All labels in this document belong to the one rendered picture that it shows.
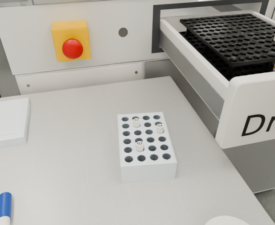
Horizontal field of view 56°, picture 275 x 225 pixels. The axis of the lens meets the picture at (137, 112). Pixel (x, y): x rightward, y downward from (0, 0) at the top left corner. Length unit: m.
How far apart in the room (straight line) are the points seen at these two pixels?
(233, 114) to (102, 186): 0.22
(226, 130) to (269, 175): 0.93
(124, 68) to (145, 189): 0.34
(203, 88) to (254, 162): 0.74
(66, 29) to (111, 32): 0.11
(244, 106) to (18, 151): 0.37
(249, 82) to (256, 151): 0.77
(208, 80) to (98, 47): 0.29
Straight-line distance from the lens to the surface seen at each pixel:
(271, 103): 0.38
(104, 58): 0.63
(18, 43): 0.61
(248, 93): 0.35
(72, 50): 0.53
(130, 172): 0.39
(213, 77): 0.42
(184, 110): 0.55
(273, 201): 1.46
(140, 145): 0.40
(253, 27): 0.62
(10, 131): 0.52
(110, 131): 0.50
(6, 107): 0.59
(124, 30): 0.61
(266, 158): 1.18
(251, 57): 0.48
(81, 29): 0.55
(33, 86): 0.66
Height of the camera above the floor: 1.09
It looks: 38 degrees down
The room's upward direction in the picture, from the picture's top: straight up
